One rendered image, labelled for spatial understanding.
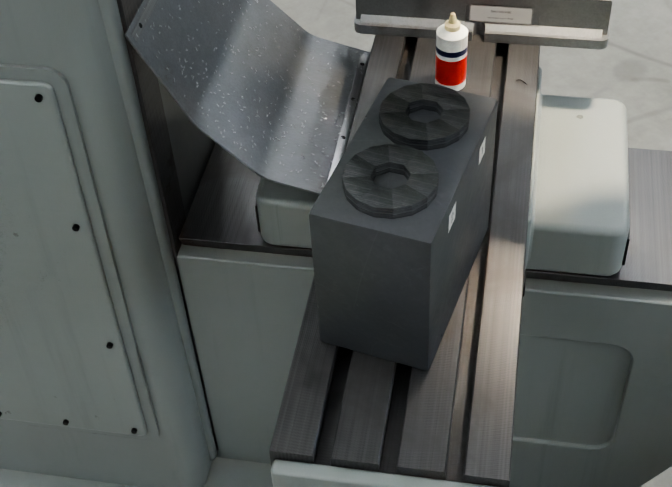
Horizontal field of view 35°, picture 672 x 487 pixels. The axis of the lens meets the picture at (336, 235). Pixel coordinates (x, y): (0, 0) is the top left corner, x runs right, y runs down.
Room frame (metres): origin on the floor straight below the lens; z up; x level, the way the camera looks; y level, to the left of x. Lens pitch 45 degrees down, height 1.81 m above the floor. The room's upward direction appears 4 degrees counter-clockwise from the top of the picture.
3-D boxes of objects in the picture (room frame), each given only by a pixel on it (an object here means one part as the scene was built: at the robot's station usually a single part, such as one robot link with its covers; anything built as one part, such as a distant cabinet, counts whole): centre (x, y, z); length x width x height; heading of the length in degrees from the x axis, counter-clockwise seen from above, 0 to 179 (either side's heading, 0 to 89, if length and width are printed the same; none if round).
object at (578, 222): (1.13, -0.16, 0.80); 0.50 x 0.35 x 0.12; 77
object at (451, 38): (1.13, -0.16, 0.99); 0.04 x 0.04 x 0.11
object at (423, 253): (0.78, -0.08, 1.04); 0.22 x 0.12 x 0.20; 156
